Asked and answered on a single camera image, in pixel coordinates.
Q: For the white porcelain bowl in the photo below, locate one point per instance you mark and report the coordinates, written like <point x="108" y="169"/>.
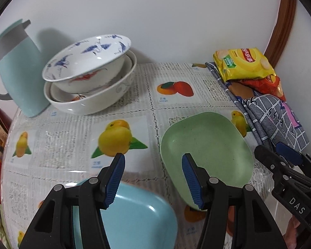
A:
<point x="63" y="96"/>

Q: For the red chips bag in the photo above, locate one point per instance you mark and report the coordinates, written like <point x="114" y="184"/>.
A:
<point x="264" y="84"/>

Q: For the large white grey-patterned bowl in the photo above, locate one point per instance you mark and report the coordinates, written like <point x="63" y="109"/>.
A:
<point x="98" y="105"/>

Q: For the yellow chips bag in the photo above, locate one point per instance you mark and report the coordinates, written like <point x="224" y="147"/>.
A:
<point x="243" y="62"/>

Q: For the blue patterned porcelain bowl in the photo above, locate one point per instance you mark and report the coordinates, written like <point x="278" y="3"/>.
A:
<point x="93" y="64"/>

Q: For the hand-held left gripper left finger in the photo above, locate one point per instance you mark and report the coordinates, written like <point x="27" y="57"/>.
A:
<point x="114" y="184"/>

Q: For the fruit print tablecloth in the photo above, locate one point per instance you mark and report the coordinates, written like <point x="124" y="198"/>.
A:
<point x="75" y="134"/>

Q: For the brown wooden door frame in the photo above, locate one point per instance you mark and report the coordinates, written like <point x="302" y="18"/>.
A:
<point x="282" y="31"/>

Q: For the green plastic plate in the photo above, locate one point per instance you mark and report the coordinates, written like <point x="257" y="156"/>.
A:
<point x="210" y="140"/>

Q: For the light blue thermos jug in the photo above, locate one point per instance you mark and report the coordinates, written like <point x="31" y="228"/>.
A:
<point x="18" y="70"/>

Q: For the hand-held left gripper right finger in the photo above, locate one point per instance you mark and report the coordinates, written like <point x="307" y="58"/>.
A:
<point x="193" y="184"/>

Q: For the grey checked folded cloth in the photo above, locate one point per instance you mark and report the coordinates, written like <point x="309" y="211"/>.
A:
<point x="269" y="119"/>

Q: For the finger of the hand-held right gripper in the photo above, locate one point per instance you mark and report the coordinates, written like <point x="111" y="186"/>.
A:
<point x="267" y="158"/>
<point x="287" y="152"/>

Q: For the light blue plastic plate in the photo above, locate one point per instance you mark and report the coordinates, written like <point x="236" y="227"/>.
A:
<point x="140" y="212"/>

